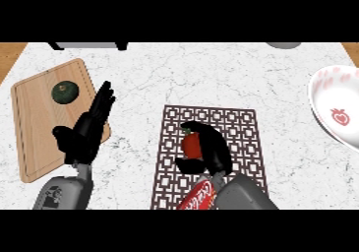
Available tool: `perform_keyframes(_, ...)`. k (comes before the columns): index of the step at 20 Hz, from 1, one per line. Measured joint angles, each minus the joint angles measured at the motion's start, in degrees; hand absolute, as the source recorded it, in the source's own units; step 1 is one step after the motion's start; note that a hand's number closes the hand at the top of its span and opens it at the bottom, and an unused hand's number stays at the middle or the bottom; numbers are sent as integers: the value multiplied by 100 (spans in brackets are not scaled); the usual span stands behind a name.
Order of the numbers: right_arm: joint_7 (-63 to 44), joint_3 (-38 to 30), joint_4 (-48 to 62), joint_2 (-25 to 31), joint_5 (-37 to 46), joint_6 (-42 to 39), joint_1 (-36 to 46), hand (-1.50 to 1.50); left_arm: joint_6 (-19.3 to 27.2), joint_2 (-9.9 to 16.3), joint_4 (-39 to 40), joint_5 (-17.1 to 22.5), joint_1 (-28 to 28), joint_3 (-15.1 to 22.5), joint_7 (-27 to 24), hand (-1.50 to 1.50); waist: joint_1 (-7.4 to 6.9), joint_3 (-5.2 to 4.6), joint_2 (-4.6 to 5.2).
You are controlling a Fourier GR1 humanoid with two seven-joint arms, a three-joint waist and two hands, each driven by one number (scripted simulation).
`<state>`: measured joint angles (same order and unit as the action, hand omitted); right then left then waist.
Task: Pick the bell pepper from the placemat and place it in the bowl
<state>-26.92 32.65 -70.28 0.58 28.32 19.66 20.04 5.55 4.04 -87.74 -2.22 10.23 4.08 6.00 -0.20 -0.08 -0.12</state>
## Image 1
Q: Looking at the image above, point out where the brown patterned placemat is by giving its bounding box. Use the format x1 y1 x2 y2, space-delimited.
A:
149 104 268 211

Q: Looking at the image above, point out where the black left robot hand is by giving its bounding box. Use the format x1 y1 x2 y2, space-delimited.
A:
50 80 118 165

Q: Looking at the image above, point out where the dark green round vegetable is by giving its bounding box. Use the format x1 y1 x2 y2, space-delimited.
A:
49 80 80 105

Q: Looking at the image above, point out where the grey round object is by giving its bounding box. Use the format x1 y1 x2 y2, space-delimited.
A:
264 42 302 50

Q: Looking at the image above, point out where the grey appliance with black legs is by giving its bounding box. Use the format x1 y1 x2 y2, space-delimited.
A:
46 42 130 51

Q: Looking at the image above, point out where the white bowl with strawberry print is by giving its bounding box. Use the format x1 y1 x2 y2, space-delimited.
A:
307 64 359 156

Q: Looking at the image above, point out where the wooden cutting board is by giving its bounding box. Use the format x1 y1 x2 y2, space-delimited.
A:
9 58 112 184

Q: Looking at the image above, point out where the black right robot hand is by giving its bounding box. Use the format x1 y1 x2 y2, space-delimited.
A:
174 120 233 176

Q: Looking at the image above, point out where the red soda can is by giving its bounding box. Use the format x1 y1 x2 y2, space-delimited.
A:
175 179 218 211

